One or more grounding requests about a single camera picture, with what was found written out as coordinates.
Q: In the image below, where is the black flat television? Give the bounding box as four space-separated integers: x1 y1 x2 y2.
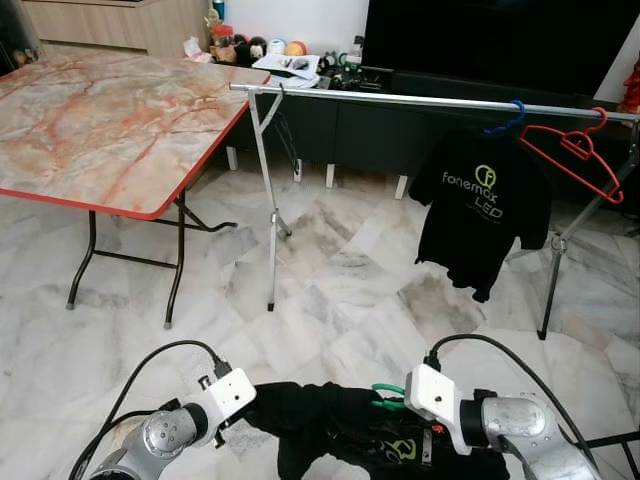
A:
362 0 640 101

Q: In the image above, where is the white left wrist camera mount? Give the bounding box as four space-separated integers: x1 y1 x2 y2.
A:
197 367 258 433

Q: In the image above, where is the red plastic hanger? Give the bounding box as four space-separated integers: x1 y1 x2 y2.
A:
519 107 626 206

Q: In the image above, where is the jar with red lid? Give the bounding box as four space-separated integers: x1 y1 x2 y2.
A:
210 25 236 63

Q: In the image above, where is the light wooden cabinet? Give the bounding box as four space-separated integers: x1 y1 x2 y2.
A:
20 0 211 58

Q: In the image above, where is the stack of white papers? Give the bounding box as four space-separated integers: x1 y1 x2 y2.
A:
252 53 321 86

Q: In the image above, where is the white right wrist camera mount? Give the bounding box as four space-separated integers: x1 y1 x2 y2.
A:
405 364 471 456

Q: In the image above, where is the black television console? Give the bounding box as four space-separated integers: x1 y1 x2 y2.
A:
215 65 640 196

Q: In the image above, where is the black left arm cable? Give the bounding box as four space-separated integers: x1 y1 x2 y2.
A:
70 340 233 480

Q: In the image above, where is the white tissue pack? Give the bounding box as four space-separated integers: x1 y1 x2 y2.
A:
182 37 213 63

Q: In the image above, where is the blue plastic hanger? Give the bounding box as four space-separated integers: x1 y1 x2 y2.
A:
482 99 527 137

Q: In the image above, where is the blue gold trophy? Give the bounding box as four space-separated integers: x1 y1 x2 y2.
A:
205 0 227 29

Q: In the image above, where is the green plastic hanger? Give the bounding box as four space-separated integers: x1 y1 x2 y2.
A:
370 384 409 411

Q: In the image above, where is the black plush toy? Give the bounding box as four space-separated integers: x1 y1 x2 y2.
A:
235 37 269 59

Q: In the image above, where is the silver metal clothes rack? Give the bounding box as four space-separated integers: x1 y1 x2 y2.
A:
230 83 640 341

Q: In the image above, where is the black fonemax print T-shirt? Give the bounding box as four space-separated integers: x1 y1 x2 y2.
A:
240 380 511 480
408 128 553 303

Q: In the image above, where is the black metal frame chair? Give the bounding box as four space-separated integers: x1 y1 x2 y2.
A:
585 430 640 480

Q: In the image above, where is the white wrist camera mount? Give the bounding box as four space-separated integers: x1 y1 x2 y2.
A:
405 364 471 456
197 367 258 433

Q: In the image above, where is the marble top folding table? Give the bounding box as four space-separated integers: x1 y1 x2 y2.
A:
0 52 271 329

